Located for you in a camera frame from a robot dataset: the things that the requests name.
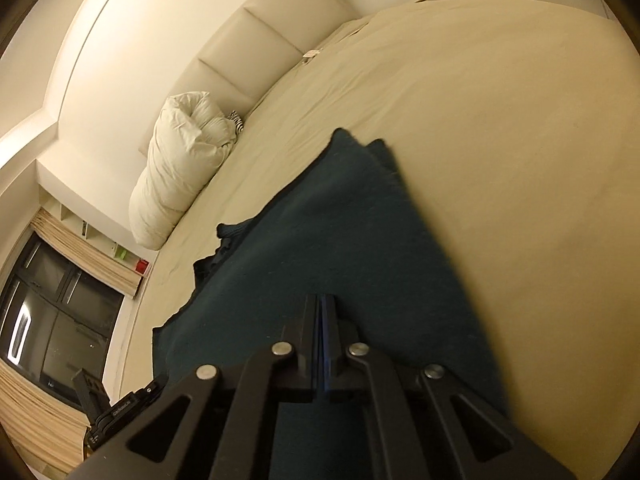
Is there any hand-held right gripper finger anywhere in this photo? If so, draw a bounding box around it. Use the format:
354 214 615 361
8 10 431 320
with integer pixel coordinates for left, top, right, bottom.
65 294 322 480
320 294 576 480

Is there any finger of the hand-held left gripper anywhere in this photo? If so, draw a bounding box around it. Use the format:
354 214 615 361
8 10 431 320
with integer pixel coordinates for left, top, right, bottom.
72 367 111 416

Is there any dark teal sweater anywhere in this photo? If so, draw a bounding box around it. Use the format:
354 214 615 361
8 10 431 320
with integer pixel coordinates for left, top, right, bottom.
151 127 511 480

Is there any dark window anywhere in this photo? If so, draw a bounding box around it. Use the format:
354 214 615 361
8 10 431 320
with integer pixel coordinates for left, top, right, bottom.
0 232 126 404

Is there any white rolled duvet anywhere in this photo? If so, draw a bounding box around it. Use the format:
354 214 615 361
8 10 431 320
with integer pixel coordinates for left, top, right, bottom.
129 91 240 250

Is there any bed with beige sheet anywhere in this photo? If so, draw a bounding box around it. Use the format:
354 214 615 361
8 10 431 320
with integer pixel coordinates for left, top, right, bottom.
117 0 640 480

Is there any beige padded headboard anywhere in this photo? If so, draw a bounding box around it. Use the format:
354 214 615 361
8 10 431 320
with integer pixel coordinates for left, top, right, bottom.
137 0 359 157

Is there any white wall shelf unit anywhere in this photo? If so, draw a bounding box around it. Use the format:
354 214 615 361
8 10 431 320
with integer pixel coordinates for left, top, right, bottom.
40 195 151 277

